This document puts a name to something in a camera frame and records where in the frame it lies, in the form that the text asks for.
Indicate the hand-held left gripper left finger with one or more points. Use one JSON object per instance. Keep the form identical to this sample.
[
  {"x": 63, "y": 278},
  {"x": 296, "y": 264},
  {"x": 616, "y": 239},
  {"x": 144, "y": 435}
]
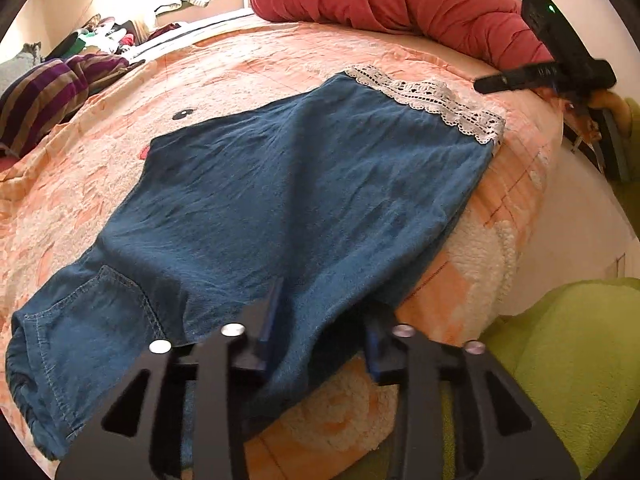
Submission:
[{"x": 270, "y": 320}]

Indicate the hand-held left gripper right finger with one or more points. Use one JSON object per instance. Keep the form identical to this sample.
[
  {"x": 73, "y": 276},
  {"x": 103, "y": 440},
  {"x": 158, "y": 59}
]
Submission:
[{"x": 378, "y": 351}]

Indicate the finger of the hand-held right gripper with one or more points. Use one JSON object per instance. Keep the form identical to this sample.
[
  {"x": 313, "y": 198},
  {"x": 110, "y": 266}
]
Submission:
[{"x": 515, "y": 80}]

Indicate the blue denim pants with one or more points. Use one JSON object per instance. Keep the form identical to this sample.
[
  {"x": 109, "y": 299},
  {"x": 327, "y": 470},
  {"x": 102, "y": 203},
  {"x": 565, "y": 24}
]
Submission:
[{"x": 280, "y": 195}]

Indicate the person's right forearm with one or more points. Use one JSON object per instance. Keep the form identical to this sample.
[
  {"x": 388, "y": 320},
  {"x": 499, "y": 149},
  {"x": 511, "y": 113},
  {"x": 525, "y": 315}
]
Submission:
[{"x": 632, "y": 160}]

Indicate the person's right hand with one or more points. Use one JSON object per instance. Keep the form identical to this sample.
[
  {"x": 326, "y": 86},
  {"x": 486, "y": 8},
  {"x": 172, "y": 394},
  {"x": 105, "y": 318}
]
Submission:
[{"x": 582, "y": 115}]

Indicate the red duvet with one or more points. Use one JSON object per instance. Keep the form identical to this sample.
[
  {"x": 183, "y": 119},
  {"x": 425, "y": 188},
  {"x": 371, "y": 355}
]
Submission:
[{"x": 400, "y": 0}]

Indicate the person's green fleece clothing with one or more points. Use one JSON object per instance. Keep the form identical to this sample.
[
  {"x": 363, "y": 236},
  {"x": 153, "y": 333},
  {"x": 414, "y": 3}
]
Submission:
[{"x": 560, "y": 355}]

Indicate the orange printed blanket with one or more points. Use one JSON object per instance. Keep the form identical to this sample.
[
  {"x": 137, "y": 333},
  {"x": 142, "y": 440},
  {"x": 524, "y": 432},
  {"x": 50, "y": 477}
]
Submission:
[{"x": 90, "y": 170}]

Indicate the purple striped blanket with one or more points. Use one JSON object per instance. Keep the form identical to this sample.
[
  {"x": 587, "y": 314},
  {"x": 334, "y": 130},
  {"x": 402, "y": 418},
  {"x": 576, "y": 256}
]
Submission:
[{"x": 45, "y": 95}]

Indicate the grey cloth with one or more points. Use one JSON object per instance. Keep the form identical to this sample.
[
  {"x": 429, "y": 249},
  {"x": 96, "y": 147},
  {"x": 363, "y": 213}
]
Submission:
[{"x": 17, "y": 67}]

